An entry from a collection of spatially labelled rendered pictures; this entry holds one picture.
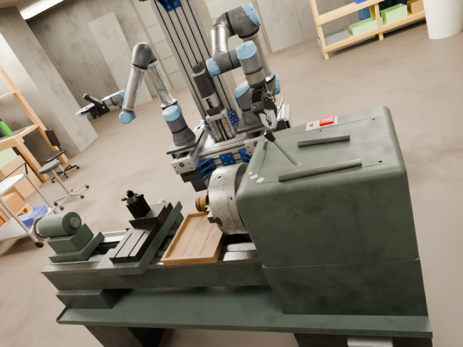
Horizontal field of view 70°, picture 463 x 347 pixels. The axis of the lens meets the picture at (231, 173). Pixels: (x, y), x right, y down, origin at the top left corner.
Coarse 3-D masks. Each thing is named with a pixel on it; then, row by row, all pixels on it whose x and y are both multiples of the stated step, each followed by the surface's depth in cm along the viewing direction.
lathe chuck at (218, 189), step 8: (224, 168) 148; (216, 176) 144; (224, 176) 142; (216, 184) 141; (224, 184) 139; (216, 192) 140; (224, 192) 138; (216, 200) 139; (224, 200) 138; (216, 208) 139; (224, 208) 138; (216, 216) 140; (224, 216) 139; (224, 224) 142; (232, 224) 140; (224, 232) 146; (232, 232) 146; (240, 232) 145
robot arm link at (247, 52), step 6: (246, 42) 127; (252, 42) 125; (240, 48) 124; (246, 48) 124; (252, 48) 124; (240, 54) 125; (246, 54) 124; (252, 54) 125; (240, 60) 127; (246, 60) 126; (252, 60) 126; (258, 60) 127; (246, 66) 127; (252, 66) 127; (258, 66) 127; (246, 72) 129; (252, 72) 128
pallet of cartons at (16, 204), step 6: (6, 198) 541; (12, 198) 545; (18, 198) 555; (0, 204) 525; (12, 204) 542; (18, 204) 551; (24, 204) 563; (0, 210) 519; (6, 210) 529; (12, 210) 539; (18, 210) 548; (24, 210) 564; (0, 216) 517; (0, 222) 513
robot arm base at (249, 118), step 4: (244, 112) 199; (248, 112) 197; (244, 116) 201; (248, 116) 198; (252, 116) 197; (256, 116) 197; (244, 120) 202; (248, 120) 199; (252, 120) 198; (256, 120) 197; (244, 124) 204; (248, 124) 200; (252, 124) 199
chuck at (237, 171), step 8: (232, 168) 144; (240, 168) 146; (232, 176) 140; (240, 176) 144; (232, 184) 137; (232, 192) 136; (232, 200) 136; (232, 208) 136; (232, 216) 138; (240, 216) 137; (240, 224) 139; (248, 232) 145
